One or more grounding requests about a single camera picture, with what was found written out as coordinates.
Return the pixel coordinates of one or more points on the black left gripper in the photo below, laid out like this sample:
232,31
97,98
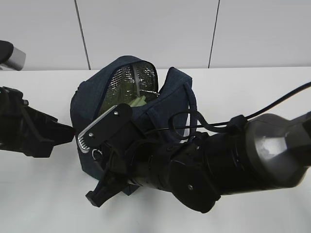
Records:
27,130

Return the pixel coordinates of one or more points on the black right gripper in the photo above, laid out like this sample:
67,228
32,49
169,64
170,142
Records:
178,168

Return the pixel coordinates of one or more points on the green lidded food container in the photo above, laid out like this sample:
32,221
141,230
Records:
137,102

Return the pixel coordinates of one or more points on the dark blue insulated lunch bag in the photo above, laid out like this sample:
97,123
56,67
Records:
163,118

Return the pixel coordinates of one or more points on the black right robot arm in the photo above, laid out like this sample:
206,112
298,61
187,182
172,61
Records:
268,152

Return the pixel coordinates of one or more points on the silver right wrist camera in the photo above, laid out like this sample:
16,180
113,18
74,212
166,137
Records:
104,127

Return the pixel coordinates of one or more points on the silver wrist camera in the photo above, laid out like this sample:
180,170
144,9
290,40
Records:
104,127
11,57

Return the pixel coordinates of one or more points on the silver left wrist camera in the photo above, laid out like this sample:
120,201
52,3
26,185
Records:
11,57

